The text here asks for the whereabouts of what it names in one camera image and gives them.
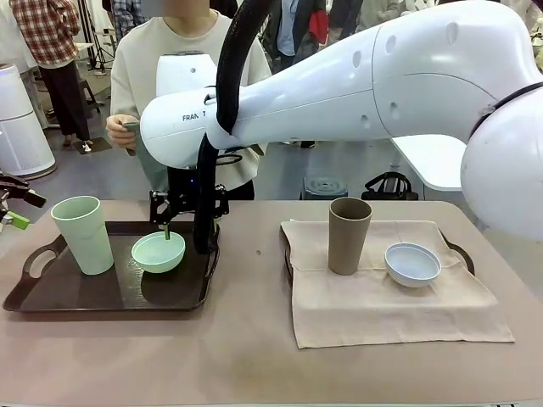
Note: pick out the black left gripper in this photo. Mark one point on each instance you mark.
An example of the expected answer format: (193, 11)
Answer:
(6, 180)

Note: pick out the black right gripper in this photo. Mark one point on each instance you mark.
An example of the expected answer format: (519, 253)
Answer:
(182, 191)

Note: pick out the grey green cloth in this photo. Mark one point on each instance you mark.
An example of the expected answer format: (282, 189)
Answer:
(150, 169)

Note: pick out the light green bowl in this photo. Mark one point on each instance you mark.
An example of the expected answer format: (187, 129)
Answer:
(159, 258)

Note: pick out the brown tall cup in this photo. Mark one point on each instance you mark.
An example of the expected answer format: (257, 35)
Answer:
(348, 241)

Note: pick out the beige cloth mat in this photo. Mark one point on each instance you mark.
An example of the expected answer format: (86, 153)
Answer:
(382, 305)

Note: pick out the pale blue bowl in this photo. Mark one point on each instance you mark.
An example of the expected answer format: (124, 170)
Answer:
(411, 267)

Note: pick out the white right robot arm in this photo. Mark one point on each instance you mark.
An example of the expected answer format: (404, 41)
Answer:
(382, 85)

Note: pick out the dark brown serving tray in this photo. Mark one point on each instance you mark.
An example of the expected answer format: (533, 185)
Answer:
(85, 292)
(458, 250)

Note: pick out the person's right hand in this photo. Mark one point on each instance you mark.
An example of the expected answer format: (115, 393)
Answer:
(119, 133)

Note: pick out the light green tall cup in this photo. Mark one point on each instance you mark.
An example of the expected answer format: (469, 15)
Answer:
(85, 237)

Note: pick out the white air purifier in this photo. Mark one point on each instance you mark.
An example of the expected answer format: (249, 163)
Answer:
(21, 127)

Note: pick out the black step stool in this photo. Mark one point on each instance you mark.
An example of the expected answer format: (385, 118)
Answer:
(87, 95)

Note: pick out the grey round stool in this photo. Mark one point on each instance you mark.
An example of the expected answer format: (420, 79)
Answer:
(324, 188)

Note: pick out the person in beige sweatshirt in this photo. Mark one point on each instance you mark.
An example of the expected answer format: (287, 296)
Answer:
(131, 76)

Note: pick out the bystander in red plaid shirt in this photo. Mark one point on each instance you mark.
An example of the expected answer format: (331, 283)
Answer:
(51, 38)

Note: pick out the black bag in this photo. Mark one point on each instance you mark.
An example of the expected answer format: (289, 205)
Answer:
(390, 188)

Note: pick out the bystander in dark jacket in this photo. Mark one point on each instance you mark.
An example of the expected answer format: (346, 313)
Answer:
(292, 29)

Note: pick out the bystander in blue plaid shirt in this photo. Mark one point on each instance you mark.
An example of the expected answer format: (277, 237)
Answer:
(127, 10)

